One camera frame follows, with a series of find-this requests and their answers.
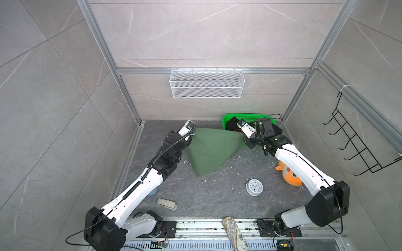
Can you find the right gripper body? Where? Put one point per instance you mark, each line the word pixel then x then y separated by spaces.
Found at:
pixel 255 140

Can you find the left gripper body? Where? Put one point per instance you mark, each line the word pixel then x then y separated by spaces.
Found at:
pixel 181 146

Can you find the green skirt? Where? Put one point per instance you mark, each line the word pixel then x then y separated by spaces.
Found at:
pixel 211 148

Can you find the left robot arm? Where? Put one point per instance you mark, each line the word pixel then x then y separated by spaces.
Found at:
pixel 108 228

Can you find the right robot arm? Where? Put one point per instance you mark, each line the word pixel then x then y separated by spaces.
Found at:
pixel 330 199

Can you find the green plastic basket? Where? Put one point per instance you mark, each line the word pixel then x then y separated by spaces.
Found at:
pixel 249 118

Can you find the black skirt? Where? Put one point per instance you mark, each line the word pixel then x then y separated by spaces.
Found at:
pixel 232 125

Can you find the light blue cup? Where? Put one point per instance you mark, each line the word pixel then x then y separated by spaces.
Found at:
pixel 153 192

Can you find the orange plush toy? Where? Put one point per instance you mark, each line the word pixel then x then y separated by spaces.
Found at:
pixel 288 175

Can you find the beige remote control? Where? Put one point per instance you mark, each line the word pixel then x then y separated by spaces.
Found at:
pixel 167 204

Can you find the white alarm clock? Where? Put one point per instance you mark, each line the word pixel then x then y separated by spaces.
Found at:
pixel 254 187

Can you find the patterned rolled cloth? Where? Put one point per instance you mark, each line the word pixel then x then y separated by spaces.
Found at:
pixel 234 234

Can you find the white wire wall basket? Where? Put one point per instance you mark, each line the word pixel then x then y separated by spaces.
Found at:
pixel 206 83

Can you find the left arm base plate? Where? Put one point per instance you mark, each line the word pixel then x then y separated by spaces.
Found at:
pixel 169 226

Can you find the black wall hook rack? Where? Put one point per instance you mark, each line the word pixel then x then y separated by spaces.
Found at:
pixel 371 163

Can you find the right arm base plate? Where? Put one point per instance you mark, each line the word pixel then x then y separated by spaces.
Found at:
pixel 272 228

